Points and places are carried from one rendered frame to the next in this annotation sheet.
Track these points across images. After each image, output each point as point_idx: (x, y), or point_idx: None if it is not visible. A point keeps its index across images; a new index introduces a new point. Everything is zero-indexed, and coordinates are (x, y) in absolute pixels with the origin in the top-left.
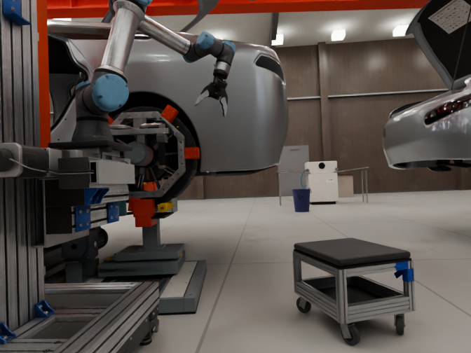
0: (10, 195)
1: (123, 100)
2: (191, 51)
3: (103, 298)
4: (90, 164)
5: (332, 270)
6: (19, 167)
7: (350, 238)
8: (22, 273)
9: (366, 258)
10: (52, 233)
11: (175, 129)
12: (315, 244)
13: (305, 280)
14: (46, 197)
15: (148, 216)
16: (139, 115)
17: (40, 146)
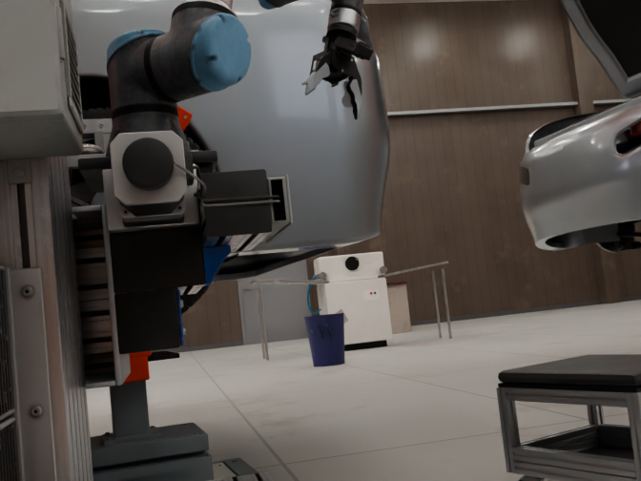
0: (65, 264)
1: (244, 69)
2: None
3: None
4: (272, 185)
5: (618, 397)
6: (186, 180)
7: (589, 355)
8: (82, 444)
9: None
10: (134, 351)
11: None
12: (543, 366)
13: (527, 444)
14: (115, 272)
15: (143, 356)
16: (107, 125)
17: (68, 164)
